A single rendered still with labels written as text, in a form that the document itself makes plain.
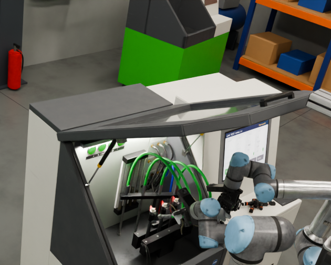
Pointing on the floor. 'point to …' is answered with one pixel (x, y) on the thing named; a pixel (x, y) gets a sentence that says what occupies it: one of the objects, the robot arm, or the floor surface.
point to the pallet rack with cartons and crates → (328, 13)
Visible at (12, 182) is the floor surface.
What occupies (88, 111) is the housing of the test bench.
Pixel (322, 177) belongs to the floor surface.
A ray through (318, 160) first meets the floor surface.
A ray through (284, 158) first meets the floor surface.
